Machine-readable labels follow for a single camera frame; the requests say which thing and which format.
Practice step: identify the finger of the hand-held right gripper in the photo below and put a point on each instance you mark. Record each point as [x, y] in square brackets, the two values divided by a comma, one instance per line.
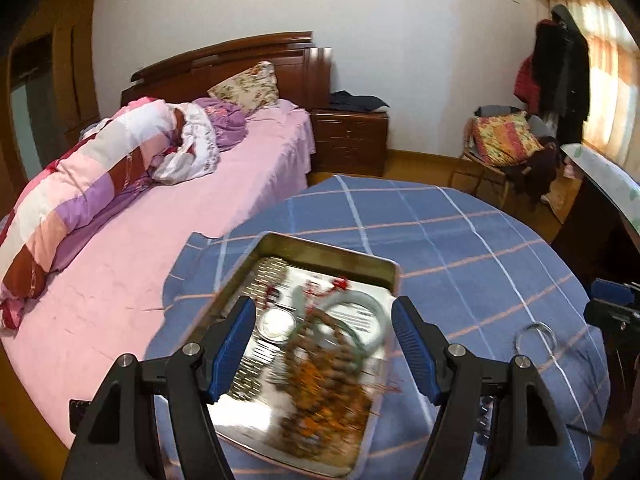
[610, 314]
[610, 291]

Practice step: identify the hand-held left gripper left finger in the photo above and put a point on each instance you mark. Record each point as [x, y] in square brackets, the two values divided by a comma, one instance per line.
[235, 350]

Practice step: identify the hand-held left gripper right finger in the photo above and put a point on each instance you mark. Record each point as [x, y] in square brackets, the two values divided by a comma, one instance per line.
[417, 355]

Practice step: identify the silver wristwatch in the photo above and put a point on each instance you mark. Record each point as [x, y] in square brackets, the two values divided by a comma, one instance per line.
[276, 324]

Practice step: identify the pale green jade bangle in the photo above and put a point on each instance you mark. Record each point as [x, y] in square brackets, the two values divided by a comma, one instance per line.
[372, 305]

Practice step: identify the pink metal tin box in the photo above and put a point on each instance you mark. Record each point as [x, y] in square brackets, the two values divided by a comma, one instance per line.
[325, 257]

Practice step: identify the dark wooden desk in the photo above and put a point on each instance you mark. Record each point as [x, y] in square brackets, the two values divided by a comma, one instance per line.
[590, 225]

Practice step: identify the clear bangle on table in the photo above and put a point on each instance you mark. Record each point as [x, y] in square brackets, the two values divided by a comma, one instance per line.
[536, 325]

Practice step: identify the white green desk sheet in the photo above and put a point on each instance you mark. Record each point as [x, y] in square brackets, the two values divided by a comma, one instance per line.
[600, 172]

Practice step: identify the blue checked cloth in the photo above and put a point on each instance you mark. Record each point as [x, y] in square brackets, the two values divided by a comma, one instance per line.
[450, 240]

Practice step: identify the pink bed with headboard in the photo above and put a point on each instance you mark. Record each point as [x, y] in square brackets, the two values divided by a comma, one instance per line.
[175, 230]

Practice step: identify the dark maroon garment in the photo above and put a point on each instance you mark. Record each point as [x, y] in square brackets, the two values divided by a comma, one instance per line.
[537, 170]

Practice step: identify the small black device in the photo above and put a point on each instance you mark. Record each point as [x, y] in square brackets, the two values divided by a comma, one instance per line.
[80, 412]

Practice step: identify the wooden chair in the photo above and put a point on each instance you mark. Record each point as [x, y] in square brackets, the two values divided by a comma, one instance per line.
[487, 167]

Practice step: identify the colourful patchwork cushion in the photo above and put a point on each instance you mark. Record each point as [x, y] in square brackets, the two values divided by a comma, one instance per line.
[505, 137]

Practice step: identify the red hanging garment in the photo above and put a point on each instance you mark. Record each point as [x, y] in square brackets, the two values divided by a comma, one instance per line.
[527, 85]

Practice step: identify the pink patchwork quilt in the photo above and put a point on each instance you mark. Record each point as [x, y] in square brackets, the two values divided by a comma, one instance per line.
[75, 195]

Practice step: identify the wooden nightstand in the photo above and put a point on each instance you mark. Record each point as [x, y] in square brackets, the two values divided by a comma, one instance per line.
[350, 140]

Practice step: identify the black hanging coat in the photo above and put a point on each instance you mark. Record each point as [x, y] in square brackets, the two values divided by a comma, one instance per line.
[565, 70]

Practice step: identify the purple blanket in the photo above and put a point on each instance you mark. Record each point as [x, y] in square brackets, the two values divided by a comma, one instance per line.
[225, 120]

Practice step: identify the light curtain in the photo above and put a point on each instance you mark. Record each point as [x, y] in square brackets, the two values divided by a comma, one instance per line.
[610, 60]

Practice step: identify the dark folded clothes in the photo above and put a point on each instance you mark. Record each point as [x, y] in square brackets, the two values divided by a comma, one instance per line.
[355, 101]

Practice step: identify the floral pillow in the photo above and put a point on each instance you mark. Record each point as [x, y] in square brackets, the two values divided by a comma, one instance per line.
[247, 87]

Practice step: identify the wooden headboard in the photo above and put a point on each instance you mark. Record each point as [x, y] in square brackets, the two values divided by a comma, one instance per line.
[200, 62]

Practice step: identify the wooden wardrobe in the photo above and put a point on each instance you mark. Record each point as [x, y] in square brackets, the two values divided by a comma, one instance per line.
[75, 70]

